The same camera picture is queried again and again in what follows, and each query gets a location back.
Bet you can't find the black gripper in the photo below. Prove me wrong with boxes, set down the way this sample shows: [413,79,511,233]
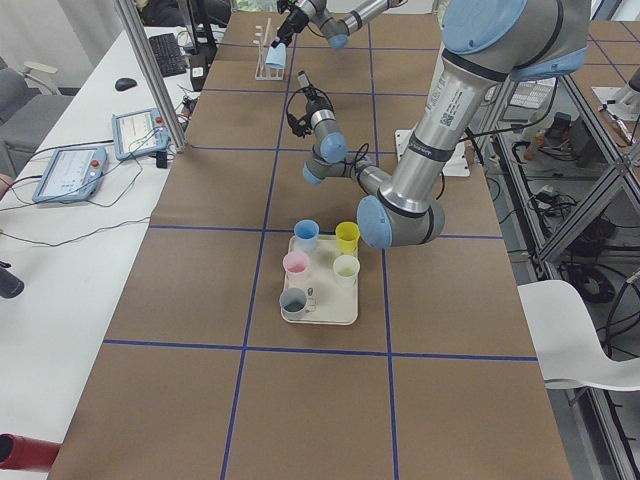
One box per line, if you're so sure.
[297,70,329,115]
[271,0,311,48]

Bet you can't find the light blue plastic cup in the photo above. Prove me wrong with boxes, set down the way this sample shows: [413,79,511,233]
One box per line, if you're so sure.
[265,44,287,70]

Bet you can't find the grey plastic cup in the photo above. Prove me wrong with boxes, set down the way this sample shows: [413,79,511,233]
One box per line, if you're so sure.
[279,287,308,321]

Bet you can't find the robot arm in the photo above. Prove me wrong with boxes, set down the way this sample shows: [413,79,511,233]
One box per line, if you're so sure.
[303,1,590,249]
[271,0,403,50]

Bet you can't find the yellow plastic cup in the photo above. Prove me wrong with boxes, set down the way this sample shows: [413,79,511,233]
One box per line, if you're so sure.
[335,221,360,254]

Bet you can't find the pink plastic cup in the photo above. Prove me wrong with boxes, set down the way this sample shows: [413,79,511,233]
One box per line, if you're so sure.
[282,251,310,283]

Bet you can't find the pale green plastic cup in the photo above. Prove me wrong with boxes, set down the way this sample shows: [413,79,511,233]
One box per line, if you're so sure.
[332,254,360,287]

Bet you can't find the black keyboard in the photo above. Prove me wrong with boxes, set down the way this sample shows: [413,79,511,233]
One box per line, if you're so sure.
[148,33,187,77]

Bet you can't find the black computer mouse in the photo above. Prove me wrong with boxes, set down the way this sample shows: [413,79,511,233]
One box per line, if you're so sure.
[114,77,138,92]

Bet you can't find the far blue teach pendant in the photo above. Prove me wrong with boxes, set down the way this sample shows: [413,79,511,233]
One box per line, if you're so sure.
[111,108,169,161]

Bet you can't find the blue teach pendant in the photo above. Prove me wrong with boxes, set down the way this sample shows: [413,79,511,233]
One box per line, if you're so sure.
[111,108,169,161]
[32,147,107,204]

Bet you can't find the cream plastic tray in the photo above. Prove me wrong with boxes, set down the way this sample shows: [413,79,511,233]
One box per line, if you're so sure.
[282,234,358,325]

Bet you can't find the near blue teach pendant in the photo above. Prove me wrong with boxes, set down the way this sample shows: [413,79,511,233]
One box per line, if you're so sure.
[32,147,107,204]

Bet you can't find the grey office chair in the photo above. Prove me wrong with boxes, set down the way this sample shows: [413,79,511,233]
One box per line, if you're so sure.
[1,59,73,163]

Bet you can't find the white plastic chair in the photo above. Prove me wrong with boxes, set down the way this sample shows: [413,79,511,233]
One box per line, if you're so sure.
[517,280,639,392]

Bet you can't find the red cylinder bottle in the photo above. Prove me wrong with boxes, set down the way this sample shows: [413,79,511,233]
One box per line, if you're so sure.
[1,433,61,473]

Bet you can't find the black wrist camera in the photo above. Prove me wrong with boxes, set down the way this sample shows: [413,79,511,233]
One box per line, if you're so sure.
[285,101,311,138]

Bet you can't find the white wire cup rack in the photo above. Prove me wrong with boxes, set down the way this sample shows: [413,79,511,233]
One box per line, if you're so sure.
[253,18,287,81]

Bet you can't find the aluminium frame post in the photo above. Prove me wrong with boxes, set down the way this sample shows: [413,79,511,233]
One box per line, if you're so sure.
[114,0,187,153]

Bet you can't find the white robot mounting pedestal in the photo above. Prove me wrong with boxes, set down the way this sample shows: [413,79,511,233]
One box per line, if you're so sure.
[394,129,471,178]

